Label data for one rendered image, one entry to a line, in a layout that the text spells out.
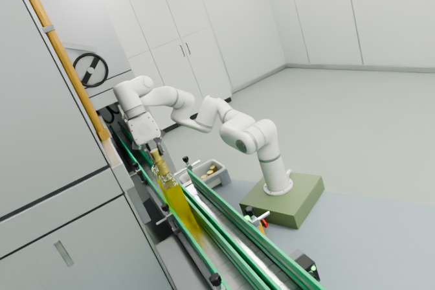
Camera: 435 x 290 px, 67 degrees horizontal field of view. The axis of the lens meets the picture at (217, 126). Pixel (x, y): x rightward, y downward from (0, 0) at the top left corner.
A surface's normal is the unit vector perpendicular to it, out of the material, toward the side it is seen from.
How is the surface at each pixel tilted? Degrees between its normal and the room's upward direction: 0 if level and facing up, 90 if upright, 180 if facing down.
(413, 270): 0
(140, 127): 74
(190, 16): 90
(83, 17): 90
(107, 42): 90
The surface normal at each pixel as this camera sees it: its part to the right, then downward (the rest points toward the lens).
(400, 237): -0.33, -0.88
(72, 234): 0.42, 0.18
